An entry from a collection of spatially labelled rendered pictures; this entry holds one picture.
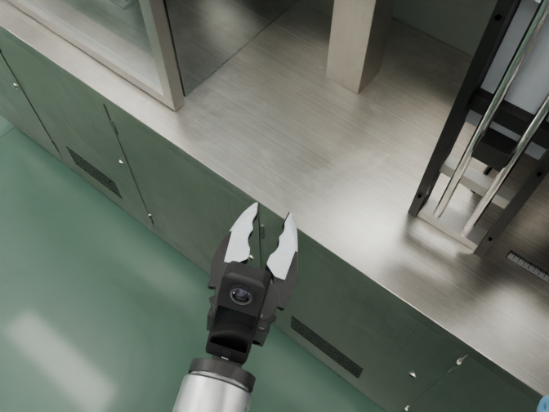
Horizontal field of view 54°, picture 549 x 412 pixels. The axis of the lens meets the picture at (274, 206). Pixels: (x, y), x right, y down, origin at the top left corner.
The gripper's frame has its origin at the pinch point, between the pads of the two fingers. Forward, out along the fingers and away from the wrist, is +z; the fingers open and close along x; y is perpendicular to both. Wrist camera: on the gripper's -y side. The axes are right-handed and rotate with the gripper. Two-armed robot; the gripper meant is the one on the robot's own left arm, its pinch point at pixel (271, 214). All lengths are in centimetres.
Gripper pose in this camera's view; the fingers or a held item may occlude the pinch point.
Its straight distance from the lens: 64.6
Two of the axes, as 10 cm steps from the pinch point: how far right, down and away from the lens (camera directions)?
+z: 2.6, -8.3, 5.0
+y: -1.3, 4.8, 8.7
